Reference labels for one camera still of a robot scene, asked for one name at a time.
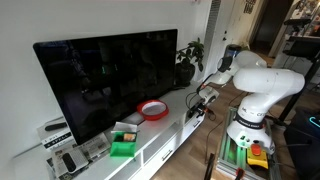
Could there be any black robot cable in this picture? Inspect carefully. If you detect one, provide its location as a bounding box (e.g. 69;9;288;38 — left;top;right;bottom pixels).
185;73;248;162

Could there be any metal robot base platform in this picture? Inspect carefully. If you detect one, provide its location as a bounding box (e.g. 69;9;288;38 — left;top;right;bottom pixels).
215;106;283;180

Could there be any yellow emergency stop box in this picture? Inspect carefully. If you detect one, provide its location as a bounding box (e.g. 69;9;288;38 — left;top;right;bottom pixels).
246;140;270;170

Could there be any white labelled box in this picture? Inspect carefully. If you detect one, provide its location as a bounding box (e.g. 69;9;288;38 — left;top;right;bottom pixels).
36;116;74;152

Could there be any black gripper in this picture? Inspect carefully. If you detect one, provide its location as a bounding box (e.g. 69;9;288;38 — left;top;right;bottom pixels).
189;101;211;119

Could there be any newspaper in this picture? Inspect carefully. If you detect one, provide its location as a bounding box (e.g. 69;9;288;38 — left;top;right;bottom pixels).
45;132;112;178

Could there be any white tv stand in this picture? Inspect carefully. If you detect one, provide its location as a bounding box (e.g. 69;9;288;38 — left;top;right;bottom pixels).
13;81;210;180

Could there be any red bowl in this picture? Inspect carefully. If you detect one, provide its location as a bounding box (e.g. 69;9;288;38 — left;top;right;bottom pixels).
136;99;170;122

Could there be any small black remote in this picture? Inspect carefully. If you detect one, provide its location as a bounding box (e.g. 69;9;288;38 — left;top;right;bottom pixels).
61;152;78;174

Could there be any black desk frame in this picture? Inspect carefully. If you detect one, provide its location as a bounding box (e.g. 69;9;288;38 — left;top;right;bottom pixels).
277;17;320;123

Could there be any black case with cyan light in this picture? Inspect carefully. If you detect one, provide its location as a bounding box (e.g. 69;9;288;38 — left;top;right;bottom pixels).
283;106;320;180

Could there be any potted green plant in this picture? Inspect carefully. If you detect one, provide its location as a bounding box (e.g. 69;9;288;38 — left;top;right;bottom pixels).
174;37;206;89

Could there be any white booklet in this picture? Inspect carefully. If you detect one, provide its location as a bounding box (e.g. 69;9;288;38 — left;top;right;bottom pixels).
51;146;90;178

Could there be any green box with white lid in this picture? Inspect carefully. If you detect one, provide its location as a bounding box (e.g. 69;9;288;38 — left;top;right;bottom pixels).
109;121;140;159

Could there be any black flat screen television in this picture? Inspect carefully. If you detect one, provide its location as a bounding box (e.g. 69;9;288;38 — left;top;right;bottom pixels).
32;28;179;146

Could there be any long black remote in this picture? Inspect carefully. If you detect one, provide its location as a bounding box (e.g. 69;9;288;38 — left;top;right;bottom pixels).
44;121;68;132

